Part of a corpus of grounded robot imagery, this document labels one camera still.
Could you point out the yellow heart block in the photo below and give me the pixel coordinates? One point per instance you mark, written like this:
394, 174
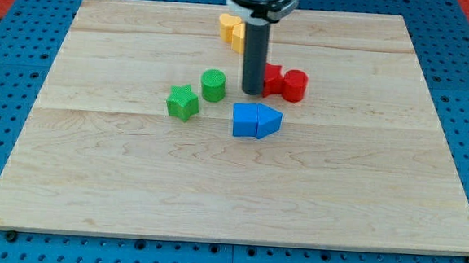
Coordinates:
226, 25

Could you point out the blue cube block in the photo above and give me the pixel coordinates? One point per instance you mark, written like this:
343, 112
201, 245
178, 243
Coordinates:
245, 120

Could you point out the blue triangle block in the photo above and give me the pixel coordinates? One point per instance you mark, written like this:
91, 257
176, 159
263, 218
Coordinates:
269, 121

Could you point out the green cylinder block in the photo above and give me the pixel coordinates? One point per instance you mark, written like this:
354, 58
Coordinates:
213, 85

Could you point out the green star block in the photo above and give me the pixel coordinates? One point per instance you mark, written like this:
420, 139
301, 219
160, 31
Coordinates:
182, 102

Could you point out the red star block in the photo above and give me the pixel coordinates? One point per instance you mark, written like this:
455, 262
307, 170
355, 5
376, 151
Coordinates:
273, 80

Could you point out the red cylinder block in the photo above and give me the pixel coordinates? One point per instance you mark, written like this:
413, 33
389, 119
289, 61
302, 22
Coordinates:
294, 85

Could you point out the light wooden board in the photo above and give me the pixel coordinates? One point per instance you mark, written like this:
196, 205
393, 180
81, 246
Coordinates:
360, 164

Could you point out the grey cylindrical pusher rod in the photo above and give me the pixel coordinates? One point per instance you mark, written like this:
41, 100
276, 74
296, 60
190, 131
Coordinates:
256, 44

